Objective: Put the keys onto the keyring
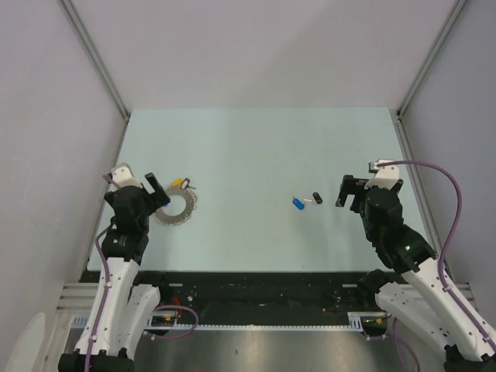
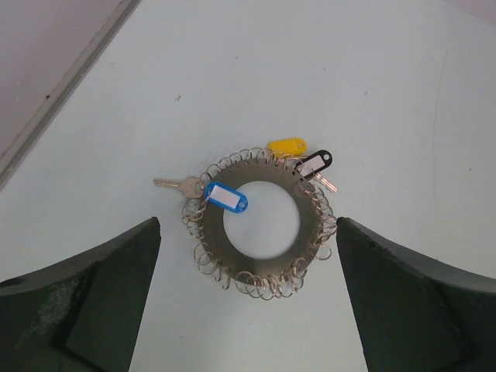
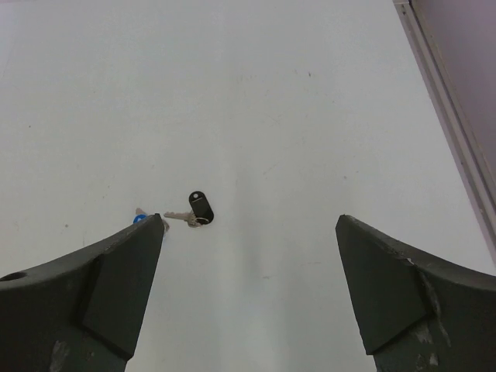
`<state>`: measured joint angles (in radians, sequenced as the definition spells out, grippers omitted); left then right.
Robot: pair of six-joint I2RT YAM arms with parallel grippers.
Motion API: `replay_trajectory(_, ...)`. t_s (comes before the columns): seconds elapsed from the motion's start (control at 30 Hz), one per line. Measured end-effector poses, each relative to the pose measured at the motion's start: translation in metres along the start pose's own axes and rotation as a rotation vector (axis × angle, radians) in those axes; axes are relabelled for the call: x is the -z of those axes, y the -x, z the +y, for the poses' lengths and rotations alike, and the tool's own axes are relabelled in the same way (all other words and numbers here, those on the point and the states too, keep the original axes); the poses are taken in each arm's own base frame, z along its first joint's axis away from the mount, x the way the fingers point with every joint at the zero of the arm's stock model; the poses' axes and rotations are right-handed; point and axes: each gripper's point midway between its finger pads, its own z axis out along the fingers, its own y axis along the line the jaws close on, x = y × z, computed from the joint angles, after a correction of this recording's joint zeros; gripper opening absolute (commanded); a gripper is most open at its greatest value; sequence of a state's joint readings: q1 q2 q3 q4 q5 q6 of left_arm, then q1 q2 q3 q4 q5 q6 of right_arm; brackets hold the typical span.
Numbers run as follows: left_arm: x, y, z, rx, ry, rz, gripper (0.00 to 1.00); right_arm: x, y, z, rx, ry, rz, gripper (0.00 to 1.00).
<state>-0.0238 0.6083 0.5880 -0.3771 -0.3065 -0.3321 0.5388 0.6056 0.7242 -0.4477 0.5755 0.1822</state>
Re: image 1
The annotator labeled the yellow key tag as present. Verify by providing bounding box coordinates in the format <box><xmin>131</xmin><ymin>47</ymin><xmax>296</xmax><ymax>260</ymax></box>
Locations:
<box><xmin>170</xmin><ymin>178</ymin><xmax>184</xmax><ymax>187</ymax></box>

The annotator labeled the large silver keyring holder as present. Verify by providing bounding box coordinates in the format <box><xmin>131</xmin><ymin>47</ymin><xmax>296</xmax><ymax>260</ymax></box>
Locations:
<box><xmin>154</xmin><ymin>187</ymin><xmax>198</xmax><ymax>226</ymax></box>

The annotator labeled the black key tag with key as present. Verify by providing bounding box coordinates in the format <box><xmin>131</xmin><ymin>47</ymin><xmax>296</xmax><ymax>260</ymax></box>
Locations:
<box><xmin>303</xmin><ymin>192</ymin><xmax>323</xmax><ymax>205</ymax></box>

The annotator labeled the blue key tag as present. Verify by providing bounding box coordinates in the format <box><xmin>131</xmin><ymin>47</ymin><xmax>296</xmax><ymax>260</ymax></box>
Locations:
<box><xmin>292</xmin><ymin>198</ymin><xmax>306</xmax><ymax>211</ymax></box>

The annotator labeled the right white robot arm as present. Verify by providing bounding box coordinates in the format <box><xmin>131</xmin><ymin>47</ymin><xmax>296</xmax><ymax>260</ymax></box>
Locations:
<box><xmin>336</xmin><ymin>175</ymin><xmax>495</xmax><ymax>371</ymax></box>

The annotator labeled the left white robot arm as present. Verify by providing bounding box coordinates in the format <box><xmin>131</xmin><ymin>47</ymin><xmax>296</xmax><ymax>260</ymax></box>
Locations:
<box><xmin>57</xmin><ymin>164</ymin><xmax>171</xmax><ymax>371</ymax></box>

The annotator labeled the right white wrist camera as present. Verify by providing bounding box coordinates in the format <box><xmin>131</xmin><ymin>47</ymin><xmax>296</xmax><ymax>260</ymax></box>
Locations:
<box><xmin>364</xmin><ymin>159</ymin><xmax>400</xmax><ymax>190</ymax></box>

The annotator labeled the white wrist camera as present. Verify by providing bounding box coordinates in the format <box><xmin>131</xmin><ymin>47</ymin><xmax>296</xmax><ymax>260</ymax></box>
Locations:
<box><xmin>110</xmin><ymin>163</ymin><xmax>142</xmax><ymax>189</ymax></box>
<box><xmin>364</xmin><ymin>159</ymin><xmax>400</xmax><ymax>190</ymax></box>

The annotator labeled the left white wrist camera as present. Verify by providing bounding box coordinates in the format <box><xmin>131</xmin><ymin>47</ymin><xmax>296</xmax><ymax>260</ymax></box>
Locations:
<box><xmin>110</xmin><ymin>163</ymin><xmax>142</xmax><ymax>189</ymax></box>

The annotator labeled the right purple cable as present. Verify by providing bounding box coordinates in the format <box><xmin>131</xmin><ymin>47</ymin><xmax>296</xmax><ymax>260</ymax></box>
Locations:
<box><xmin>377</xmin><ymin>160</ymin><xmax>496</xmax><ymax>352</ymax></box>

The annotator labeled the white slotted cable duct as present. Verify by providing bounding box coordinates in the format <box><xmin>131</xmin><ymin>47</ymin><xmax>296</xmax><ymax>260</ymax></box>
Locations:
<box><xmin>71</xmin><ymin>312</ymin><xmax>392</xmax><ymax>331</ymax></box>

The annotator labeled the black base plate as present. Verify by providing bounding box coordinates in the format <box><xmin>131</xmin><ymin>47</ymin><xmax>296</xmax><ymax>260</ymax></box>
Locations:
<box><xmin>79</xmin><ymin>270</ymin><xmax>404</xmax><ymax>326</ymax></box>

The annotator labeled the left aluminium frame post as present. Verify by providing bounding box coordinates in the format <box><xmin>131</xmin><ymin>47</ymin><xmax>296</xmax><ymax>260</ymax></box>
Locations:
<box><xmin>57</xmin><ymin>0</ymin><xmax>130</xmax><ymax>122</ymax></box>

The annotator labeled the aluminium frame post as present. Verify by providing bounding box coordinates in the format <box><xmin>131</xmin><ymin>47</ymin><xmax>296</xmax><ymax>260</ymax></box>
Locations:
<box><xmin>394</xmin><ymin>0</ymin><xmax>469</xmax><ymax>119</ymax></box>
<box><xmin>57</xmin><ymin>0</ymin><xmax>130</xmax><ymax>122</ymax></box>

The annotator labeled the right aluminium frame post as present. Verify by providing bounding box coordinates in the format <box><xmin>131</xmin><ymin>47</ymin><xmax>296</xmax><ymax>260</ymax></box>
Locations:
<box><xmin>394</xmin><ymin>0</ymin><xmax>469</xmax><ymax>119</ymax></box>

